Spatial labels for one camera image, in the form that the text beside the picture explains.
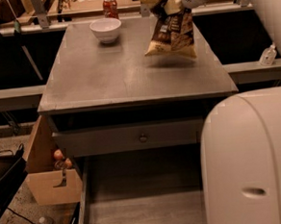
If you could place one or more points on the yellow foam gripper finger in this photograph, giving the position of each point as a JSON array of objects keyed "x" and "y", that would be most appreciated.
[{"x": 173, "y": 6}]

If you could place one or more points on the brown chip bag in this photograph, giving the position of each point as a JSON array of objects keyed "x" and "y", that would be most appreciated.
[{"x": 173, "y": 33}]

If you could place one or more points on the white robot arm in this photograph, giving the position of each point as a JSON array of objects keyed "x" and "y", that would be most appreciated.
[{"x": 241, "y": 138}]

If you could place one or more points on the grey wooden drawer cabinet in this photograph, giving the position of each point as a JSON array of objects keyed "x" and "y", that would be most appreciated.
[{"x": 93, "y": 85}]

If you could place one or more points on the grey top drawer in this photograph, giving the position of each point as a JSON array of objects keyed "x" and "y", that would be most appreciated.
[{"x": 133, "y": 136}]

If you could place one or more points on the grey open middle drawer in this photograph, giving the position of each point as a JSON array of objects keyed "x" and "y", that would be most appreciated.
[{"x": 152, "y": 186}]

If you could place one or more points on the red soda can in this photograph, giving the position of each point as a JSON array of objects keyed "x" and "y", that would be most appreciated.
[{"x": 110, "y": 8}]

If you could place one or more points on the white ceramic bowl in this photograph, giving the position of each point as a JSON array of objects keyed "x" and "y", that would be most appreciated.
[{"x": 106, "y": 29}]

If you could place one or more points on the red apple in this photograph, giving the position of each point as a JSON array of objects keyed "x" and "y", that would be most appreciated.
[{"x": 58, "y": 155}]

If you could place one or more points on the cardboard box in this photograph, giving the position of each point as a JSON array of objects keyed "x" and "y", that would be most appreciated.
[{"x": 50, "y": 186}]

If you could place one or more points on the clear plastic bottle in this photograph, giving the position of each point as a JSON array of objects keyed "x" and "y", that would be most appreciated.
[{"x": 46, "y": 220}]

